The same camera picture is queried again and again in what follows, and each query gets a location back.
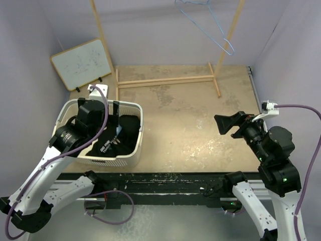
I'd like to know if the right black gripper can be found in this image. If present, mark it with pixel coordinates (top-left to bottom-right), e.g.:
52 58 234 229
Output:
214 109 269 161

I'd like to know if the black printed t shirt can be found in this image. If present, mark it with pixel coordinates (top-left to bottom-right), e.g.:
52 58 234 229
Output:
86 115 140 158

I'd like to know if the light blue wire hanger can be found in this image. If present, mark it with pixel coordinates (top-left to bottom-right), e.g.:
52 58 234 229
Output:
174 1 235 56

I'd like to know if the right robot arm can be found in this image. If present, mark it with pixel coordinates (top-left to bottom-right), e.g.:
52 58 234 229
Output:
214 109 306 240

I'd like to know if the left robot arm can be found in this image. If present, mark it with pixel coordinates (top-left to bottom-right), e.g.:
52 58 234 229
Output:
1 98 108 240

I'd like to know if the white plastic laundry basket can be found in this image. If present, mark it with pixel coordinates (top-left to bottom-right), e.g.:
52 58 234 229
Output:
49 98 143 167

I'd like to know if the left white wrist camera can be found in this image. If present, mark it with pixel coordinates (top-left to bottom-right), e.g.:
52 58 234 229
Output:
87 84 109 102

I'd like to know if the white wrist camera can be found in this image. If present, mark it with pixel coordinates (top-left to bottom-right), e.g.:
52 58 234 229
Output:
87 84 109 102
252 100 279 122

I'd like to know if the wooden clothes rack frame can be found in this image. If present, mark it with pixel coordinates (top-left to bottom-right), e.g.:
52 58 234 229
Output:
90 1 245 99

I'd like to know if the small whiteboard with wooden frame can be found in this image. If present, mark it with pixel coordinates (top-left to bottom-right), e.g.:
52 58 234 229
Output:
50 39 111 91

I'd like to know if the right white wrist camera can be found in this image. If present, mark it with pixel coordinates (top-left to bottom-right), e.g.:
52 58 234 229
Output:
252 100 279 122

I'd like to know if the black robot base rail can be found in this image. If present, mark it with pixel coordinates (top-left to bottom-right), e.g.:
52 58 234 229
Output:
57 172 246 209

